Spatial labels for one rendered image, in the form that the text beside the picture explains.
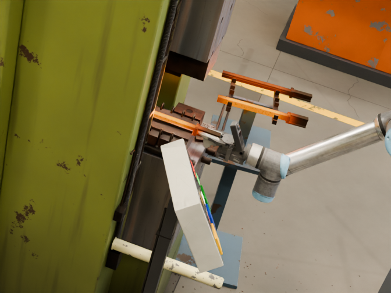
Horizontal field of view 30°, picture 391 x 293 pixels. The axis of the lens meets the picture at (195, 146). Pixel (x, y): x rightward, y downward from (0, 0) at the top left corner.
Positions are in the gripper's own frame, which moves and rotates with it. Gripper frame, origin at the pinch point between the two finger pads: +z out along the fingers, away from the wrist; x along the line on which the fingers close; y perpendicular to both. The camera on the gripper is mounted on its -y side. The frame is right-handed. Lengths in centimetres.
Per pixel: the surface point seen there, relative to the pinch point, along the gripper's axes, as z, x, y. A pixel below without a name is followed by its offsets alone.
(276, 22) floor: 6, 404, 100
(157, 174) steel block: 9.7, -15.9, 16.2
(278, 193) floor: -43, 130, 99
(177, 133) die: 8.0, -6.3, 1.2
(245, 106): -11.3, 37.2, 2.3
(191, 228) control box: -13, -73, -10
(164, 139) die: 11.3, -11.9, 2.3
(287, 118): -30.2, 39.1, 1.8
